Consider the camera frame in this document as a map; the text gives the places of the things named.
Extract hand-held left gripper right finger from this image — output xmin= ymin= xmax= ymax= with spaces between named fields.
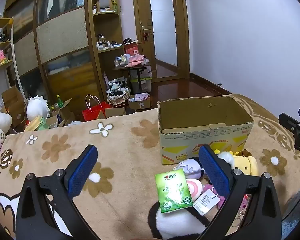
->
xmin=198 ymin=144 xmax=283 ymax=240

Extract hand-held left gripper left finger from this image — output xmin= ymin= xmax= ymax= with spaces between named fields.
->
xmin=15 ymin=144 xmax=98 ymax=240

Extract purple haired plush doll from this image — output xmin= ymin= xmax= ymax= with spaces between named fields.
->
xmin=177 ymin=157 xmax=206 ymax=181

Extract pink white round plush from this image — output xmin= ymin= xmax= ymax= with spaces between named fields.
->
xmin=185 ymin=179 xmax=203 ymax=201

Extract yellow plush toy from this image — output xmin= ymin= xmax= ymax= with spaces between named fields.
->
xmin=214 ymin=149 xmax=258 ymax=178

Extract green tissue packet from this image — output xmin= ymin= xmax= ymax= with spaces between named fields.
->
xmin=154 ymin=168 xmax=196 ymax=213

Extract cardboard box yellow print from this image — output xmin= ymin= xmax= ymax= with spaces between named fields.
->
xmin=157 ymin=94 xmax=254 ymax=166

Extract white hang tag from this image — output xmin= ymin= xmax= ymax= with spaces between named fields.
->
xmin=193 ymin=189 xmax=221 ymax=216

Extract beige flower printed blanket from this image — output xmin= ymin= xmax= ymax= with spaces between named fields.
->
xmin=0 ymin=94 xmax=300 ymax=240

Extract cardboard box with bottles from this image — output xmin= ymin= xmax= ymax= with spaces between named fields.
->
xmin=49 ymin=97 xmax=77 ymax=128

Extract red paper bag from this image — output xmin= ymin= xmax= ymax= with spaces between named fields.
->
xmin=81 ymin=94 xmax=112 ymax=122

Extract person's blue jeans leg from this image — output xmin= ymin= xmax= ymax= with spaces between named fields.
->
xmin=281 ymin=186 xmax=300 ymax=240

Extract wicker basket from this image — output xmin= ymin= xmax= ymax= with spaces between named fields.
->
xmin=106 ymin=88 xmax=131 ymax=105

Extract small cardboard box pink contents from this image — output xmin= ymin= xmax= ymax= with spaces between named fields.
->
xmin=128 ymin=93 xmax=151 ymax=110

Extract striped plush toy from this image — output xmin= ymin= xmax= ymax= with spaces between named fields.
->
xmin=108 ymin=78 xmax=128 ymax=92

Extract brown cardboard box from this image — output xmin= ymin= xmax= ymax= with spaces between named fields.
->
xmin=1 ymin=86 xmax=26 ymax=128

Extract small dark side table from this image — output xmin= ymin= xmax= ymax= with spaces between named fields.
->
xmin=112 ymin=62 xmax=152 ymax=93

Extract white storage bin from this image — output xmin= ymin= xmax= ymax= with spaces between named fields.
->
xmin=129 ymin=66 xmax=153 ymax=93

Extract pink cloth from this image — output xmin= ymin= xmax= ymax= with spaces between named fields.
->
xmin=126 ymin=54 xmax=148 ymax=67

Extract white pole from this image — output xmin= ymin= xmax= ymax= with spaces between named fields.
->
xmin=9 ymin=17 xmax=26 ymax=98

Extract wooden wardrobe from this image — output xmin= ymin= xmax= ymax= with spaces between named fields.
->
xmin=4 ymin=0 xmax=102 ymax=122

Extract red box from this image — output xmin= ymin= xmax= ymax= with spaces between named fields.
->
xmin=124 ymin=42 xmax=140 ymax=57

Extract wooden corner shelf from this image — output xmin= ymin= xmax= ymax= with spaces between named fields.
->
xmin=88 ymin=0 xmax=127 ymax=102

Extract wooden door glass panel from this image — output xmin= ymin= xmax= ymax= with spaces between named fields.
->
xmin=131 ymin=0 xmax=191 ymax=82

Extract wooden wall shelf with figurines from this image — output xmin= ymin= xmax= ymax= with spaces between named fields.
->
xmin=0 ymin=17 xmax=15 ymax=74

